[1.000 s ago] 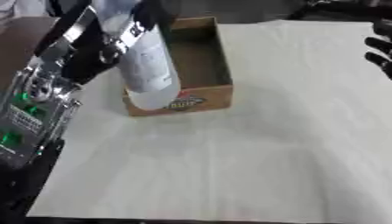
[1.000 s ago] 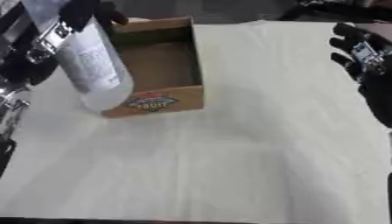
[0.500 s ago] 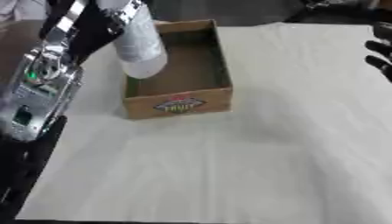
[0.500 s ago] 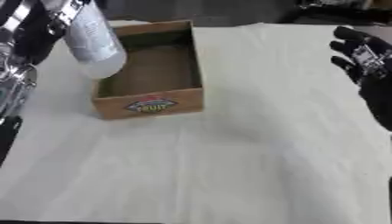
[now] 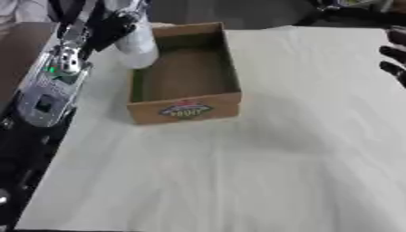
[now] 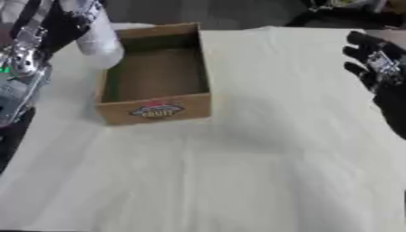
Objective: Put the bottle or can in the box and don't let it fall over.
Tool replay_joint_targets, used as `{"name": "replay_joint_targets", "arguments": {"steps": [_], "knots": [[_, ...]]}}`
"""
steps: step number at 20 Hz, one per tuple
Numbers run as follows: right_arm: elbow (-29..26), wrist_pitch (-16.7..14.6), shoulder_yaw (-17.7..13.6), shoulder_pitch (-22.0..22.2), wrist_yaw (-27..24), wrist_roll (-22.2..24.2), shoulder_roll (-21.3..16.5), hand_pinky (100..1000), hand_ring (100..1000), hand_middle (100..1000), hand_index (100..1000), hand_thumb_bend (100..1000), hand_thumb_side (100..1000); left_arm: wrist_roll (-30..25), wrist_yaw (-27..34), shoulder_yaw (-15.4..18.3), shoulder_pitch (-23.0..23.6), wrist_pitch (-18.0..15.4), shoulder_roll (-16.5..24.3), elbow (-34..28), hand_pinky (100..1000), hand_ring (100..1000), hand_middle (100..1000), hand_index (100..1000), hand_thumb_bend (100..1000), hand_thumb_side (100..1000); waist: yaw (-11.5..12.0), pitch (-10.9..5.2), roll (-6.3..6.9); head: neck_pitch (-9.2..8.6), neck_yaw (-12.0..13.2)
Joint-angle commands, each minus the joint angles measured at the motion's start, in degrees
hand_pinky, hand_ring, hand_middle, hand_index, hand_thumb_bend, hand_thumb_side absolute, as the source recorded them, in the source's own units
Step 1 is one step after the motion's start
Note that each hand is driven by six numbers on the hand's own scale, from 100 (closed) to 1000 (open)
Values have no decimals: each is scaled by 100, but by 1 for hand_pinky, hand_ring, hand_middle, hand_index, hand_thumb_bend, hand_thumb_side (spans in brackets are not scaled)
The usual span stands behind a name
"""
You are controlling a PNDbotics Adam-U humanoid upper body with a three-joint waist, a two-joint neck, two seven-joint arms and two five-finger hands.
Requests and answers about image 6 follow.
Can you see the tan cardboard box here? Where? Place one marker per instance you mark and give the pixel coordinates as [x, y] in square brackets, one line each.
[156, 75]

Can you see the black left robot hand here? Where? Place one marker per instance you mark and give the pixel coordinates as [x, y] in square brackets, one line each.
[59, 25]

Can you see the clear plastic bottle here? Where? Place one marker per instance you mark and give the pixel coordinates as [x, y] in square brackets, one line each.
[98, 42]

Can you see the dark bag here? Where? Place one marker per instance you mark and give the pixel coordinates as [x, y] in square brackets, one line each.
[349, 13]

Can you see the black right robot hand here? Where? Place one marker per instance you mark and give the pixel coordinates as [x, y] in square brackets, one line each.
[388, 90]

